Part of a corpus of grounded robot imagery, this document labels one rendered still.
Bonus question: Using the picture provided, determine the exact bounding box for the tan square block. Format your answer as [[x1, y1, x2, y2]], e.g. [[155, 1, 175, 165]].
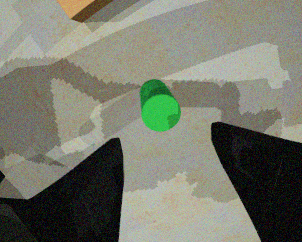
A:
[[56, 0, 114, 22]]

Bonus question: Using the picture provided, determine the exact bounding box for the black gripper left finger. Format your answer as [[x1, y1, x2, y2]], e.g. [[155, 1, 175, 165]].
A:
[[0, 137, 125, 242]]

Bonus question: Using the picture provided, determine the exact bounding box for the green cylinder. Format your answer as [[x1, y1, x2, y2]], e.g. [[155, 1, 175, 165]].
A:
[[140, 79, 181, 131]]

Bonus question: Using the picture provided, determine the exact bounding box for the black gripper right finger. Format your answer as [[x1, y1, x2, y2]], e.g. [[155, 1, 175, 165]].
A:
[[211, 121, 302, 242]]

